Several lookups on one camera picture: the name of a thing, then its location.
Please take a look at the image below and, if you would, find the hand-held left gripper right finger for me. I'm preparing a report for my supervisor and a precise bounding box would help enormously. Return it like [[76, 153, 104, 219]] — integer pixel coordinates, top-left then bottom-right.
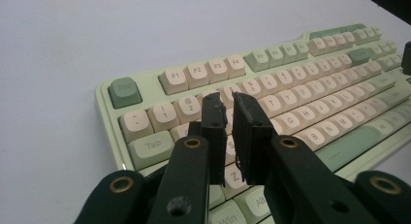
[[232, 91, 379, 224]]

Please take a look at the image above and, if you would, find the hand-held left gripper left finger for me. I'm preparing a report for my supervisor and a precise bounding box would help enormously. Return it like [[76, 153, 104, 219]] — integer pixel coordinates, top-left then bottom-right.
[[146, 91, 229, 224]]

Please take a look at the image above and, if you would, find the green and pink keyboard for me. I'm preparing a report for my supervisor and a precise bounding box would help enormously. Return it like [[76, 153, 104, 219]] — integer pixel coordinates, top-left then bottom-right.
[[94, 22, 411, 224]]

